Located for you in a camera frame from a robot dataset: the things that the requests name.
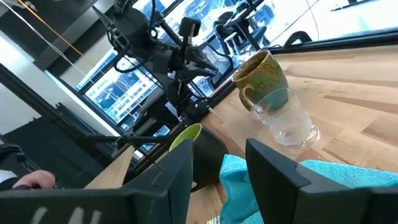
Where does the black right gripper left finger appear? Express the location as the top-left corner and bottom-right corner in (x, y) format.
(0, 139), (194, 224)

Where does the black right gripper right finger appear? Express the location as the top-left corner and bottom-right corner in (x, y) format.
(245, 138), (398, 224)

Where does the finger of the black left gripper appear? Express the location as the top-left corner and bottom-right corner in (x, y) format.
(178, 17), (218, 68)
(166, 67), (218, 105)

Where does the clear glass cup with handle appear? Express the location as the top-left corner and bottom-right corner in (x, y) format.
(250, 86), (321, 153)

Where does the olive green crackle-glaze mug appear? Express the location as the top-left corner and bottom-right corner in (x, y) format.
(231, 49), (289, 112)

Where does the person's forearm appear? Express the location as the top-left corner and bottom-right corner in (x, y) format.
(0, 169), (20, 191)

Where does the black mesh office chair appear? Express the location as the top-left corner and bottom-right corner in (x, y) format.
(197, 42), (234, 91)

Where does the turquoise microfibre cloth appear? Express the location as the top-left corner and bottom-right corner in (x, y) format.
(219, 154), (398, 224)

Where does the black table clamp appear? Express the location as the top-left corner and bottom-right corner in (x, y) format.
(282, 30), (313, 50)

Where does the person's hand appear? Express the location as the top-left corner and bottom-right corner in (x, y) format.
(12, 169), (57, 190)

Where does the yellow cable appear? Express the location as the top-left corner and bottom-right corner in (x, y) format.
(17, 0), (104, 76)

